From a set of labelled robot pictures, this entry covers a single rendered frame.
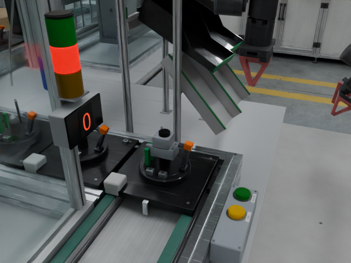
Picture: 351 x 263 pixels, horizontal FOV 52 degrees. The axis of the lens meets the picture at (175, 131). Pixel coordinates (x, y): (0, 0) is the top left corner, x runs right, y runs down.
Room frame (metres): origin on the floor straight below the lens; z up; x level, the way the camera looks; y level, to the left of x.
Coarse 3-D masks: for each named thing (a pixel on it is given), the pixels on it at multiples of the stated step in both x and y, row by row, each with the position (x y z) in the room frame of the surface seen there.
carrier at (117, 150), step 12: (96, 132) 0.99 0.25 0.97; (84, 144) 0.87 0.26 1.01; (96, 144) 0.89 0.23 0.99; (108, 144) 0.92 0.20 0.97; (120, 144) 0.92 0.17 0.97; (132, 144) 0.92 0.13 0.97; (84, 156) 0.83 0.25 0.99; (96, 156) 0.83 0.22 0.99; (108, 156) 0.86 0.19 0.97; (120, 156) 0.86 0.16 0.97; (84, 168) 0.80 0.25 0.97; (96, 168) 0.80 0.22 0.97; (108, 168) 0.80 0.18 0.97; (84, 180) 0.75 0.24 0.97; (96, 180) 0.75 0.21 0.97
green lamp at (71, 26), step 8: (72, 16) 0.65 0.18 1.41; (48, 24) 0.63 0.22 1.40; (56, 24) 0.63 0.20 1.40; (64, 24) 0.63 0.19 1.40; (72, 24) 0.64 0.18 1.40; (48, 32) 0.63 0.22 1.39; (56, 32) 0.63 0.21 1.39; (64, 32) 0.63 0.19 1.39; (72, 32) 0.64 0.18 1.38; (56, 40) 0.63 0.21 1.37; (64, 40) 0.63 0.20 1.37; (72, 40) 0.64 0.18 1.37
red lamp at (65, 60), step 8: (56, 48) 0.63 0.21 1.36; (64, 48) 0.63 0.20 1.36; (72, 48) 0.64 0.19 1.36; (56, 56) 0.63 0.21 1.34; (64, 56) 0.63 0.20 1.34; (72, 56) 0.63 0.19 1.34; (56, 64) 0.63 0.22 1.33; (64, 64) 0.63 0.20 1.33; (72, 64) 0.63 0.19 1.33; (56, 72) 0.63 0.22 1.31; (64, 72) 0.63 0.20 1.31; (72, 72) 0.63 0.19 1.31
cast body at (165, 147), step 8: (160, 136) 0.78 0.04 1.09; (168, 136) 0.78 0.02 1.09; (152, 144) 0.79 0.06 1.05; (160, 144) 0.77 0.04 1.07; (168, 144) 0.76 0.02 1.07; (176, 144) 0.79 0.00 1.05; (152, 152) 0.78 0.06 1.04; (160, 152) 0.77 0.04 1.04; (168, 152) 0.76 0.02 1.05; (176, 152) 0.78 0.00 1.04
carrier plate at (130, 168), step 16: (144, 144) 0.92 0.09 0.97; (128, 160) 0.84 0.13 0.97; (192, 160) 0.84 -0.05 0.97; (208, 160) 0.84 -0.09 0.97; (128, 176) 0.76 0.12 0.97; (192, 176) 0.76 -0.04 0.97; (208, 176) 0.76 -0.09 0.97; (128, 192) 0.70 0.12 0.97; (144, 192) 0.70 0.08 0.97; (160, 192) 0.70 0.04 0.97; (176, 192) 0.70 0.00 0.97; (192, 192) 0.70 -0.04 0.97; (176, 208) 0.65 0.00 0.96; (192, 208) 0.64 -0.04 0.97
